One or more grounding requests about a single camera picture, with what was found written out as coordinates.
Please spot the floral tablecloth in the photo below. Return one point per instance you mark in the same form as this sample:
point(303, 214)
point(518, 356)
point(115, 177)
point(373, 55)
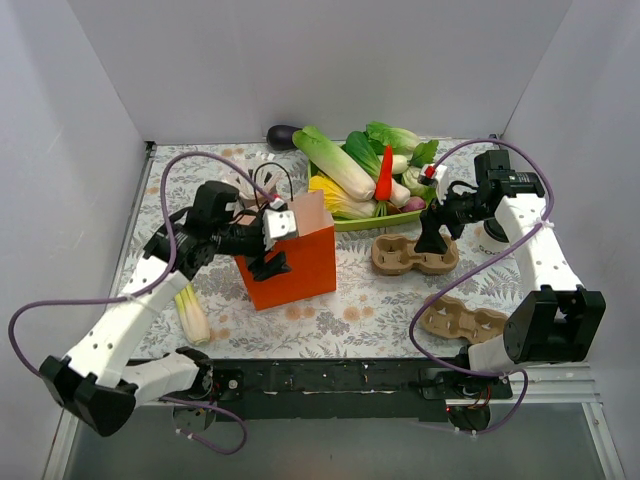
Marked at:
point(368, 315)

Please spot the black plastic cup lid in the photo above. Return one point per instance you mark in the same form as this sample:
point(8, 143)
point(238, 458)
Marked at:
point(495, 231)

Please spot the purple onion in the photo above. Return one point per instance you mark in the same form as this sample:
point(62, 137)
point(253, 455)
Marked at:
point(414, 204)

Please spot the dark purple eggplant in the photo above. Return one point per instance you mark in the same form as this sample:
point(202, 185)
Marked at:
point(280, 137)

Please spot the white paper coffee cup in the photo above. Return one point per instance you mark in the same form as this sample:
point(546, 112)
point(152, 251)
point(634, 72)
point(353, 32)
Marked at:
point(489, 247)

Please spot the white radish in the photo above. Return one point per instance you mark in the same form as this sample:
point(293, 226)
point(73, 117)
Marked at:
point(400, 194)

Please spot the napa cabbage long green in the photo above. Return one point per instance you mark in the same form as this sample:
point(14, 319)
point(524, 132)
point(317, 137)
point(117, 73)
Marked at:
point(329, 158)

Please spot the green celery stalk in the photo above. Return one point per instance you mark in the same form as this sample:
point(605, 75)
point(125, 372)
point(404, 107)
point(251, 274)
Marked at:
point(193, 320)

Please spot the aluminium frame rail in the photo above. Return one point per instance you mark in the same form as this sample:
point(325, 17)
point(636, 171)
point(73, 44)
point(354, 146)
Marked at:
point(550, 385)

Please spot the yellow cabbage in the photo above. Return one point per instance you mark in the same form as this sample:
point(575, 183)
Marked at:
point(338, 202)

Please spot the bok choy dark green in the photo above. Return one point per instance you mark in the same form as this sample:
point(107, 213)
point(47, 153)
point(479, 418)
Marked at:
point(358, 148)

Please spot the orange carrot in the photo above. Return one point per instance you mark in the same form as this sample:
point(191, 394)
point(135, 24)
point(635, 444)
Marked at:
point(384, 183)

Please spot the green plastic basket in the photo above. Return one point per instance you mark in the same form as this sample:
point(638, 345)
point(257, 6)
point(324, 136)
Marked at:
point(388, 215)

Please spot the pale green round cabbage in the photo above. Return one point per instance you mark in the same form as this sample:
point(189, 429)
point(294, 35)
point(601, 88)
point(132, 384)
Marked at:
point(410, 179)

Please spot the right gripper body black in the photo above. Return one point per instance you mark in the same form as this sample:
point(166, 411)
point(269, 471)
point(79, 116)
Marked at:
point(433, 218)

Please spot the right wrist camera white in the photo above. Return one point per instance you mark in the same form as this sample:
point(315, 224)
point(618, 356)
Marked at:
point(437, 178)

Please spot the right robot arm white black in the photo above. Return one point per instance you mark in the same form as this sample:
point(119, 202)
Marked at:
point(558, 318)

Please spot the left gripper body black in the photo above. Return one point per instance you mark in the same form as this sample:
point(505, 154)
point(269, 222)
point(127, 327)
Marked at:
point(261, 248)

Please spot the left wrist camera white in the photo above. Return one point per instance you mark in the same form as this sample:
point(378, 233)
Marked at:
point(279, 225)

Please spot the cardboard cup carrier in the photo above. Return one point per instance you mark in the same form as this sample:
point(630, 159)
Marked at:
point(448, 317)
point(394, 255)

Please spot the leafy green herb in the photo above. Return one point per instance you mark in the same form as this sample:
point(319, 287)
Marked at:
point(424, 153)

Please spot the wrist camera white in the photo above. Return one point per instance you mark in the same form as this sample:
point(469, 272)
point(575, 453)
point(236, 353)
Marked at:
point(437, 178)
point(279, 225)

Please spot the orange paper bag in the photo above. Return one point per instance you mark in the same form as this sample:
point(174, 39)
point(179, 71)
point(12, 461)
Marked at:
point(311, 257)

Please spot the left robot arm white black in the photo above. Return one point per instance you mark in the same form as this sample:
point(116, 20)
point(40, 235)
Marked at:
point(160, 274)

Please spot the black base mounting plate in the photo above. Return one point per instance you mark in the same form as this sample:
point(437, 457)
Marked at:
point(408, 388)

